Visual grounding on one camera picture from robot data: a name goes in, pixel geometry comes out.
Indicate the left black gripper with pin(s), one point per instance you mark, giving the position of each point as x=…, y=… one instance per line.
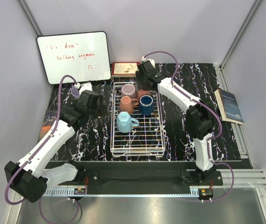
x=100, y=109

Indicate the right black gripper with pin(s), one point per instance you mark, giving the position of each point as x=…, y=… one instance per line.
x=139, y=84

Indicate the lavender tumbler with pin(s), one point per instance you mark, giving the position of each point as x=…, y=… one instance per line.
x=75, y=92

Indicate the coral pink tumbler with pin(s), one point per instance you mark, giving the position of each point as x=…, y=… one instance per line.
x=141, y=93

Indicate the salmon square mug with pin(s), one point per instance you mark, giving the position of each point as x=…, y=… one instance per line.
x=127, y=104

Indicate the light blue faceted mug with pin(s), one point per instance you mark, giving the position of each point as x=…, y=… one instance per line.
x=125, y=122

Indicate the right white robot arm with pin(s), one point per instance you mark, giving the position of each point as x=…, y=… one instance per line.
x=199, y=119

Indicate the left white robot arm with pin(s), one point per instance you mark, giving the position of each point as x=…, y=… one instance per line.
x=29, y=176

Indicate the mauve mug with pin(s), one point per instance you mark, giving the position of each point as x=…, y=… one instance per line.
x=128, y=90

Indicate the red book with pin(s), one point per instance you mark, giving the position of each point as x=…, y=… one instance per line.
x=124, y=69

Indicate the dark blue mug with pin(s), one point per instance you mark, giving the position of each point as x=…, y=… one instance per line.
x=146, y=105

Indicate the A Tale of Two Cities book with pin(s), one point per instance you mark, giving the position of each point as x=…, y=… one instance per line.
x=48, y=121

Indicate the white dry-erase board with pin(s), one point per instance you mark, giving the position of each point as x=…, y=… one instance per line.
x=83, y=56

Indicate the blue book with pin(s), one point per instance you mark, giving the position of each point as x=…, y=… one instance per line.
x=228, y=107

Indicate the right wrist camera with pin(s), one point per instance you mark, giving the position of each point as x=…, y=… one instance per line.
x=152, y=61

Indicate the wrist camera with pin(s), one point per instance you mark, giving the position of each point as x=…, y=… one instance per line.
x=152, y=61
x=84, y=86

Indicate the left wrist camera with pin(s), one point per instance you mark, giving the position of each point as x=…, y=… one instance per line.
x=84, y=86

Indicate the white wire dish rack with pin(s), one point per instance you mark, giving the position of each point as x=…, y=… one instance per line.
x=147, y=139

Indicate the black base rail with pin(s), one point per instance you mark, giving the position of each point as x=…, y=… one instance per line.
x=141, y=179

